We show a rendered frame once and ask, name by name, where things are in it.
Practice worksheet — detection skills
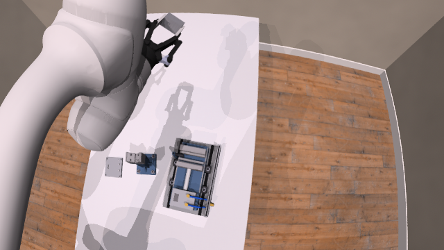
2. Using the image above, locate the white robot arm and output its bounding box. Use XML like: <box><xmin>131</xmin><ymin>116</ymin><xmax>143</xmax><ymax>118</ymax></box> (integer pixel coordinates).
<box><xmin>0</xmin><ymin>0</ymin><xmax>151</xmax><ymax>250</ymax></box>

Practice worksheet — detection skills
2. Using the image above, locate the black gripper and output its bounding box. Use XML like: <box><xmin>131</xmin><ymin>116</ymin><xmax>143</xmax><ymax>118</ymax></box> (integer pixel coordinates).
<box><xmin>142</xmin><ymin>14</ymin><xmax>185</xmax><ymax>70</ymax></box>

